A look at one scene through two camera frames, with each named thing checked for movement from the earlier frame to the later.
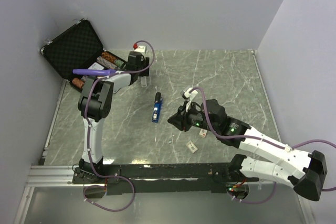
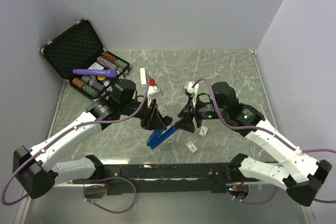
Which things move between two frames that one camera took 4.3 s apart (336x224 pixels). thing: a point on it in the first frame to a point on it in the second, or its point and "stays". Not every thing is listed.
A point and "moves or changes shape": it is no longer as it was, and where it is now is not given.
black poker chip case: (79, 48) stays
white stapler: (143, 82) stays
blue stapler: (157, 108) moves or changes shape
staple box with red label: (202, 132) stays
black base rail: (162, 178) stays
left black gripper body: (144, 65) to (146, 117)
